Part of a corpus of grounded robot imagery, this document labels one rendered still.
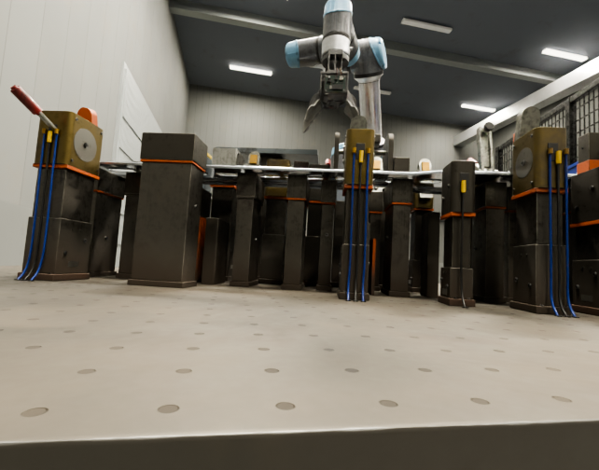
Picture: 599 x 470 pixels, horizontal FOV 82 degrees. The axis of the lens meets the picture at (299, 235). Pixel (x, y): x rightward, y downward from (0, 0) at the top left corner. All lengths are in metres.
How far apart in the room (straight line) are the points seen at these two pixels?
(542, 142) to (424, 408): 0.67
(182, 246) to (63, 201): 0.27
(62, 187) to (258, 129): 11.24
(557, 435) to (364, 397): 0.09
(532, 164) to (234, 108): 11.66
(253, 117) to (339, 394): 12.01
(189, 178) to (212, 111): 11.41
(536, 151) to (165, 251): 0.75
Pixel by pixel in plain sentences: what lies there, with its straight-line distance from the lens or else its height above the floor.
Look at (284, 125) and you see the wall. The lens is 12.17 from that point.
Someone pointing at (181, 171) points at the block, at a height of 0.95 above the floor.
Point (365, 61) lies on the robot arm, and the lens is 1.49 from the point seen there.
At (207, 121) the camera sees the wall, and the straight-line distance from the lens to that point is 12.04.
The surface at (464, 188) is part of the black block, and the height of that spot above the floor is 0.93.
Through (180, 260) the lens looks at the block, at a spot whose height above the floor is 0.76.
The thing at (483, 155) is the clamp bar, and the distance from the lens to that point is 1.20.
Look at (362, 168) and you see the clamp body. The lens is 0.71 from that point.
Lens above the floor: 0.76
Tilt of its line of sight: 5 degrees up
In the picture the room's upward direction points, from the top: 3 degrees clockwise
